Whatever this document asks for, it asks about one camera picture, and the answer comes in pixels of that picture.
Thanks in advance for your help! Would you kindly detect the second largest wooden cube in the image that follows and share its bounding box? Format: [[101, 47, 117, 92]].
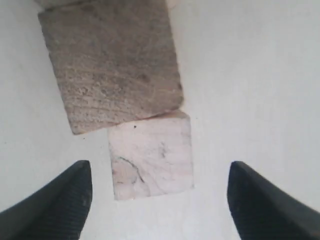
[[34, 0, 180, 10]]

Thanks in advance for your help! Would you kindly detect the third largest wooden cube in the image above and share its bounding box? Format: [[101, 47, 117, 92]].
[[38, 0, 184, 135]]

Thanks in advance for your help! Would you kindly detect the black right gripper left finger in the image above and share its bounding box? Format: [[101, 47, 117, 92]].
[[0, 160, 93, 240]]

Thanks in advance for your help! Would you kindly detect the smallest wooden cube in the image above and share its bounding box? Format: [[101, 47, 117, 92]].
[[107, 110, 194, 201]]

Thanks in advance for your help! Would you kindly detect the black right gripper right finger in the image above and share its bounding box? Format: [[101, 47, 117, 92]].
[[227, 161, 320, 240]]

